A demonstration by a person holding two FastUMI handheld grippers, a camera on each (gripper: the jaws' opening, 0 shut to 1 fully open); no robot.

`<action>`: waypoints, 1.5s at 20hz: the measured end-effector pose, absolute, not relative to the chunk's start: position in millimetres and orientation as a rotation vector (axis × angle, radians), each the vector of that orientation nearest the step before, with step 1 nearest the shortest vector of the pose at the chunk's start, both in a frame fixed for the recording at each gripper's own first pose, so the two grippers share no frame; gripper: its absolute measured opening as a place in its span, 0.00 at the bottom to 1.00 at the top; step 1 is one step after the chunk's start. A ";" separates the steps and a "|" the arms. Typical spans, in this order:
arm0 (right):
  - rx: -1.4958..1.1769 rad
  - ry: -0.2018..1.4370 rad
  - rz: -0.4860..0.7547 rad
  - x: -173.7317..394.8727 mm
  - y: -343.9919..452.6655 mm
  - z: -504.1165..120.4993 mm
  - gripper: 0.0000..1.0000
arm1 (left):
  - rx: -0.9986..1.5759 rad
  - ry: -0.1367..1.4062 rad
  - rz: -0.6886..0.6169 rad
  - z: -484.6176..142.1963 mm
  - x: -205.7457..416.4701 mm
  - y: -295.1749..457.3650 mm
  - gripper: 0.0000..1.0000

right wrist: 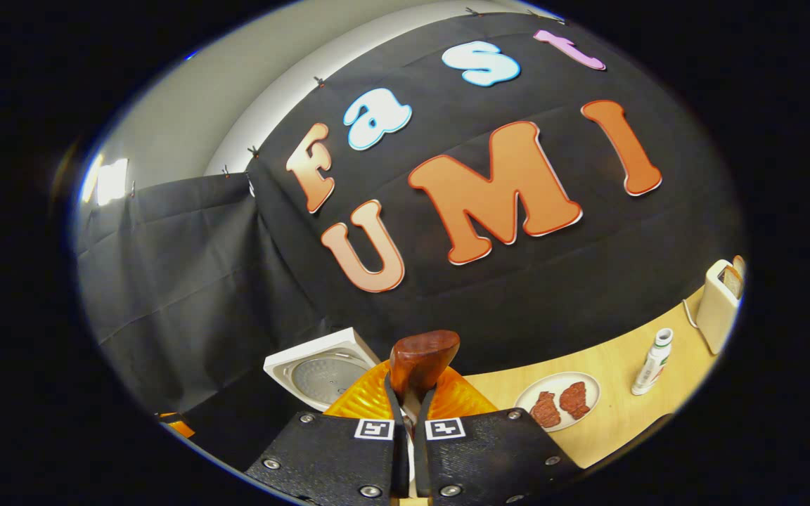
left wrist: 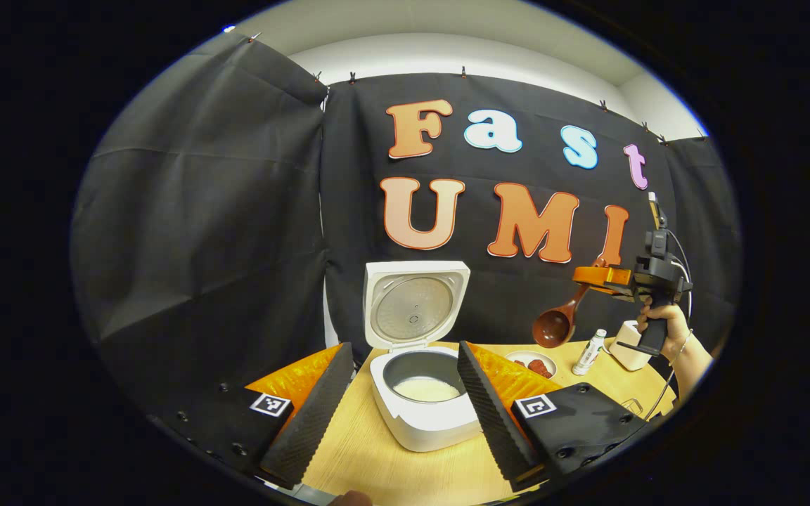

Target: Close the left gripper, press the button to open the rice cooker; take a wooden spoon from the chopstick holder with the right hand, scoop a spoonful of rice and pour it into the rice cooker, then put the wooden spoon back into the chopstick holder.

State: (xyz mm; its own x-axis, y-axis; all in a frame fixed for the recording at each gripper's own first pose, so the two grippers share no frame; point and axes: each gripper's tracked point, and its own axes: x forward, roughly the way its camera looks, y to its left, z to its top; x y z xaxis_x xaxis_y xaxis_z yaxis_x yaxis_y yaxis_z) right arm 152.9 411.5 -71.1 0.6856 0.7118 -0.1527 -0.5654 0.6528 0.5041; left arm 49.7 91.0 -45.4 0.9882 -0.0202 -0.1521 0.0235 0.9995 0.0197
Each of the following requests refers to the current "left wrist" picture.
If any white oval plate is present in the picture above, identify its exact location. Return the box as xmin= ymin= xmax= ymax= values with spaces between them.
xmin=505 ymin=351 xmax=558 ymax=380

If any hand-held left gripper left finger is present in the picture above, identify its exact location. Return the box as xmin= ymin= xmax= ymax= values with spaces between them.
xmin=148 ymin=342 xmax=355 ymax=491

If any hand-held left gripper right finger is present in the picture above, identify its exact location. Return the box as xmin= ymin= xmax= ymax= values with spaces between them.
xmin=456 ymin=341 xmax=648 ymax=493

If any white rice cooker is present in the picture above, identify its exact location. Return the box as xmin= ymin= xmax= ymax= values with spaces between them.
xmin=363 ymin=261 xmax=483 ymax=453

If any white drink bottle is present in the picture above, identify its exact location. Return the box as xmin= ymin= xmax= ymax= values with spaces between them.
xmin=572 ymin=329 xmax=608 ymax=377

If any brown wooden spoon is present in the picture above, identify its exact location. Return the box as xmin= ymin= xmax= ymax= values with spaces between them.
xmin=532 ymin=257 xmax=610 ymax=349

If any white rice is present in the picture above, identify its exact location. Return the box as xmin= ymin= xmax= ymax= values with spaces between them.
xmin=393 ymin=377 xmax=461 ymax=403

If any white toaster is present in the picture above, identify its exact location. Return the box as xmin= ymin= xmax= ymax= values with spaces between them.
xmin=609 ymin=320 xmax=652 ymax=372

